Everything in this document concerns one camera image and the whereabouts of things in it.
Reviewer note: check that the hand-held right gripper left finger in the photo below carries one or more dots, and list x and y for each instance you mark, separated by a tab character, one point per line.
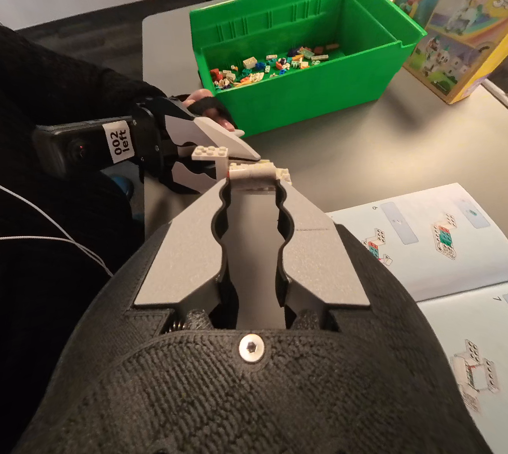
182	263

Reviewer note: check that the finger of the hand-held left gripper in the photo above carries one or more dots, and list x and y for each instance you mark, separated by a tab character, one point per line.
190	178
214	132

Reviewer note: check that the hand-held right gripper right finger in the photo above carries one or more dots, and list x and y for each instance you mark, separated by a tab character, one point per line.
325	263

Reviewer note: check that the white lego brick model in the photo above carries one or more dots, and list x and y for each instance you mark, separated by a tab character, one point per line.
210	152

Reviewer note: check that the pile of lego pieces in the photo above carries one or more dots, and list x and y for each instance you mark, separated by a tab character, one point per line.
270	65

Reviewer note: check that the green plastic bin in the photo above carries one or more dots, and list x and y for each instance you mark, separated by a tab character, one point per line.
301	105

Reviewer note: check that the yellow lego set box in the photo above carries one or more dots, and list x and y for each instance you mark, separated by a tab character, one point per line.
456	17

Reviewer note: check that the person's left hand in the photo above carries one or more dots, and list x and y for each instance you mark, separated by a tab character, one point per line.
200	95

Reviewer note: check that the blue round object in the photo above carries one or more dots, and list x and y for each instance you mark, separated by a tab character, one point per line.
123	186

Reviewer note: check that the open instruction booklet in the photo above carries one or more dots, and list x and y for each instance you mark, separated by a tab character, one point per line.
448	247

